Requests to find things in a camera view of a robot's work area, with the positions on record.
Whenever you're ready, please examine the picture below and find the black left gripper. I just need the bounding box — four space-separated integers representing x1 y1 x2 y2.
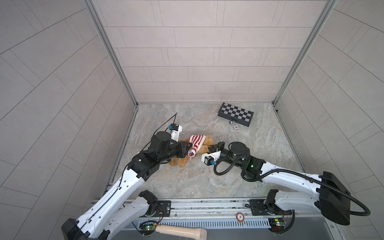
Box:
155 141 193 164

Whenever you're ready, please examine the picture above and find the red white striped knit sweater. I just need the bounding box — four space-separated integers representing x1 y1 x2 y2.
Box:
188 135 207 160

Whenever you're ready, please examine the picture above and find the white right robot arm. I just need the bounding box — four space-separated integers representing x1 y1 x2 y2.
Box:
201 142 351 226

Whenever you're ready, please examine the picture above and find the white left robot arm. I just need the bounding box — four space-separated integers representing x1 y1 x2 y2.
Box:
61 131 193 240

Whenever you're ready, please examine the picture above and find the folded black chess board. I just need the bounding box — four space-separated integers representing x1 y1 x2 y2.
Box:
218 102 254 127

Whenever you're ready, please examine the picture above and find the round red sticker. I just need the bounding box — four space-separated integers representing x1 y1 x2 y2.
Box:
236 212 245 223

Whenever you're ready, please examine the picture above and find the left green circuit board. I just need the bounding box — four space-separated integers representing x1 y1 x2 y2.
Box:
139 221 158 236

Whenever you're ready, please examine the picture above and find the green circuit board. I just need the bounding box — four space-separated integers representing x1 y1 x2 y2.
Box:
268 218 287 233
139 221 158 236

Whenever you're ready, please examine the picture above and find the right green circuit board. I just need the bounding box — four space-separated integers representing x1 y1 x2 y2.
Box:
268 218 287 233

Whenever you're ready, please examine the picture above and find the aluminium corner profile right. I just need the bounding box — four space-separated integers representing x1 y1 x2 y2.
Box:
272 0 337 108

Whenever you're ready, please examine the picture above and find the aluminium corner profile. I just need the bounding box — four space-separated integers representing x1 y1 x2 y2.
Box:
83 0 138 108
272 0 337 108

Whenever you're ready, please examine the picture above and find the aluminium corner profile left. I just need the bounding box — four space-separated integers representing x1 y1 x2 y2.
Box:
83 0 138 108

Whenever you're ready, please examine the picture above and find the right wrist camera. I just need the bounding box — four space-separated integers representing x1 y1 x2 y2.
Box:
201 151 221 166

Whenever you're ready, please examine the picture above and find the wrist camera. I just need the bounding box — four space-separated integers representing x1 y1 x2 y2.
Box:
201 151 221 166
169 123 183 142

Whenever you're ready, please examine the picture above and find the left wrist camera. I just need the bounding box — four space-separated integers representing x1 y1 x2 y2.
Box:
169 123 183 142

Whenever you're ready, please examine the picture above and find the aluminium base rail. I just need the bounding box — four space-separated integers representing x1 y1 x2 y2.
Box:
128 198 338 234

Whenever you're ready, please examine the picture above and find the beige wooden handle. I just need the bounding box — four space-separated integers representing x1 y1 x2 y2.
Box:
155 225 208 240

